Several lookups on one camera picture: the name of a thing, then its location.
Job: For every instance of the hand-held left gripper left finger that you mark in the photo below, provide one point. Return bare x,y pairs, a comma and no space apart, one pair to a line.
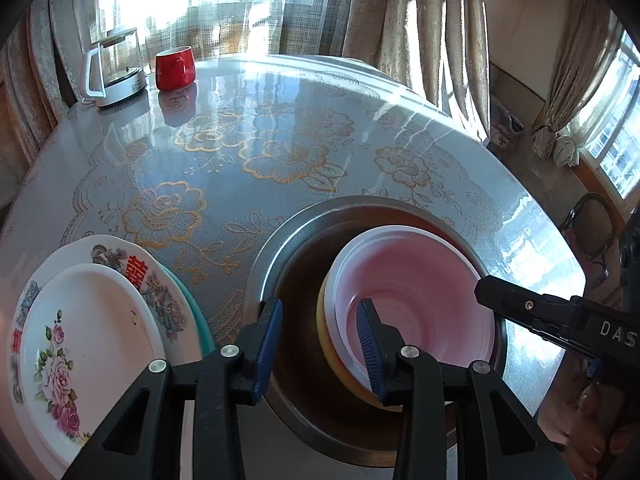
265,355

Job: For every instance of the red bowl white inside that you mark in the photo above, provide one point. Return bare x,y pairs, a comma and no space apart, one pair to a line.
425,285

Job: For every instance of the round back wooden chair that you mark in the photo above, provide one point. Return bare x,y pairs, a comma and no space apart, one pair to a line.
592,230

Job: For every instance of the red mug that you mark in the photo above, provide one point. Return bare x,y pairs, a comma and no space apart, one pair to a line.
174,70

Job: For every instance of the white rose print plate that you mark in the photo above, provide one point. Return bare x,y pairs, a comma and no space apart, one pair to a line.
95,330

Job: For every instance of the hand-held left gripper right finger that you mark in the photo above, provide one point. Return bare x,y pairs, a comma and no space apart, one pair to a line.
367,355

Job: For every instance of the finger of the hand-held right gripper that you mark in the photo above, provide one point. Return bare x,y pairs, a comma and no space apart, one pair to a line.
520,307

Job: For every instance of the person's right hand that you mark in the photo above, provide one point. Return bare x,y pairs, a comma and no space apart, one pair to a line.
592,425

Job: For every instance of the white plate red print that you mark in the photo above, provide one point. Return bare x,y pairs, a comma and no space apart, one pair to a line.
115,255

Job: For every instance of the yellow bowl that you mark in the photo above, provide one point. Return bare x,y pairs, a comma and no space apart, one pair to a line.
327,345

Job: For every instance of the bay window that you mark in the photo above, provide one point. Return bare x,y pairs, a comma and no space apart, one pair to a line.
617,130

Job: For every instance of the sheer white curtain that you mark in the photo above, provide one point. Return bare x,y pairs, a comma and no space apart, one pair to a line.
225,5

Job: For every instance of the stainless steel bowl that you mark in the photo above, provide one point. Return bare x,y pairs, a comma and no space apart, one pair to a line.
295,270

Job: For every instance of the teal plate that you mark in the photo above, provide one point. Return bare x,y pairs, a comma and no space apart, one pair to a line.
192,310

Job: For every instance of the beige tied curtain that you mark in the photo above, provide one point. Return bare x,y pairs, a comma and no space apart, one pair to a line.
575,100

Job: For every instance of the grey gold lace tablecloth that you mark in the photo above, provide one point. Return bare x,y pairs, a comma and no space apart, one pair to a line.
300,130

